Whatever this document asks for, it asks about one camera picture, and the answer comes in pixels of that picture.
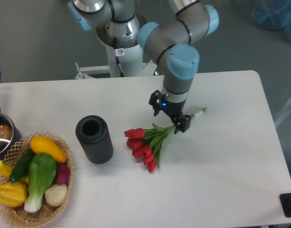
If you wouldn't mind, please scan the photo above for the blue handled saucepan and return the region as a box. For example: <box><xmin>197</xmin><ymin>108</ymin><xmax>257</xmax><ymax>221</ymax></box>
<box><xmin>0</xmin><ymin>71</ymin><xmax>21</xmax><ymax>160</ymax></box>

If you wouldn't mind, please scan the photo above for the green bok choy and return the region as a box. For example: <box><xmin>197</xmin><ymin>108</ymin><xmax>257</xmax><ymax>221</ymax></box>
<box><xmin>24</xmin><ymin>153</ymin><xmax>56</xmax><ymax>213</ymax></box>

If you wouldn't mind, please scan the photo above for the small yellow gourd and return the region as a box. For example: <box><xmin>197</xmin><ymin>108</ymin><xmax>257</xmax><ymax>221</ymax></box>
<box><xmin>0</xmin><ymin>160</ymin><xmax>29</xmax><ymax>185</ymax></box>

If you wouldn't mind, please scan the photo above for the dark green cucumber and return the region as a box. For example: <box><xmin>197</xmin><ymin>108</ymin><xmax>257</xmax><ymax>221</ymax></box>
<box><xmin>9</xmin><ymin>148</ymin><xmax>36</xmax><ymax>183</ymax></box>

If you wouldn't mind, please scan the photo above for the dark grey ribbed vase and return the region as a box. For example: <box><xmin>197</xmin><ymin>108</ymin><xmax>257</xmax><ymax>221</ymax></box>
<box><xmin>75</xmin><ymin>115</ymin><xmax>113</xmax><ymax>164</ymax></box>

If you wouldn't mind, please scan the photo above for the white garlic bulb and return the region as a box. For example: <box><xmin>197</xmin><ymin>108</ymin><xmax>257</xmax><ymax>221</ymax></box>
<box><xmin>45</xmin><ymin>184</ymin><xmax>67</xmax><ymax>207</ymax></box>

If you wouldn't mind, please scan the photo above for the white frame at right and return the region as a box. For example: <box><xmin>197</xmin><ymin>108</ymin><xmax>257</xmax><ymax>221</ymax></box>
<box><xmin>274</xmin><ymin>97</ymin><xmax>291</xmax><ymax>128</ymax></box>

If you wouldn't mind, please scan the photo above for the yellow squash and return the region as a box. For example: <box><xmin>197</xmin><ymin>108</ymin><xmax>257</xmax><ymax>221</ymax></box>
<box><xmin>29</xmin><ymin>135</ymin><xmax>67</xmax><ymax>163</ymax></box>

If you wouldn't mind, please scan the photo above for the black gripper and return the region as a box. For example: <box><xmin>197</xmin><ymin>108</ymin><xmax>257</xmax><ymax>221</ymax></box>
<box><xmin>149</xmin><ymin>90</ymin><xmax>191</xmax><ymax>134</ymax></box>

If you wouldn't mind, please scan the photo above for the yellow bell pepper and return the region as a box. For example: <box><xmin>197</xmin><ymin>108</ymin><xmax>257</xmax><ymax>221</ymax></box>
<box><xmin>0</xmin><ymin>182</ymin><xmax>27</xmax><ymax>207</ymax></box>

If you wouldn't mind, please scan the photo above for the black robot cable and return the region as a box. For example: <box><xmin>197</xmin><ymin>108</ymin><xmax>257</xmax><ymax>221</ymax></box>
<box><xmin>113</xmin><ymin>37</ymin><xmax>125</xmax><ymax>78</ymax></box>

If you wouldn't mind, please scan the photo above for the woven wicker basket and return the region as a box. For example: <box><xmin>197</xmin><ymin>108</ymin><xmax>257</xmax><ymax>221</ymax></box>
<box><xmin>0</xmin><ymin>133</ymin><xmax>74</xmax><ymax>228</ymax></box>

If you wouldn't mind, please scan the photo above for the blue plastic bag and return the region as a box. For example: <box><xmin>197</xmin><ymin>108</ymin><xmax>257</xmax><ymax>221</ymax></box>
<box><xmin>251</xmin><ymin>0</ymin><xmax>291</xmax><ymax>42</ymax></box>

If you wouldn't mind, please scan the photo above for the red tulip bouquet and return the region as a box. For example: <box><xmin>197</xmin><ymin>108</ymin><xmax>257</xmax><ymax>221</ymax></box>
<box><xmin>123</xmin><ymin>107</ymin><xmax>208</xmax><ymax>173</ymax></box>

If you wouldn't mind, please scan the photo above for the black device at table edge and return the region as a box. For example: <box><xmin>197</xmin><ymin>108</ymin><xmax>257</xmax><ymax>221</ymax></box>
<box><xmin>279</xmin><ymin>193</ymin><xmax>291</xmax><ymax>218</ymax></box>

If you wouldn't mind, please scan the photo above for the magenta radish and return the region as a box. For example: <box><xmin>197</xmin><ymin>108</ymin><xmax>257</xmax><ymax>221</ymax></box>
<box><xmin>55</xmin><ymin>163</ymin><xmax>70</xmax><ymax>184</ymax></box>

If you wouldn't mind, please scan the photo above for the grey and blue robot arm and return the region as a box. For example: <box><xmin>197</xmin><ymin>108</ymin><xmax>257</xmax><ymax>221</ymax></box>
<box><xmin>68</xmin><ymin>0</ymin><xmax>219</xmax><ymax>132</ymax></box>

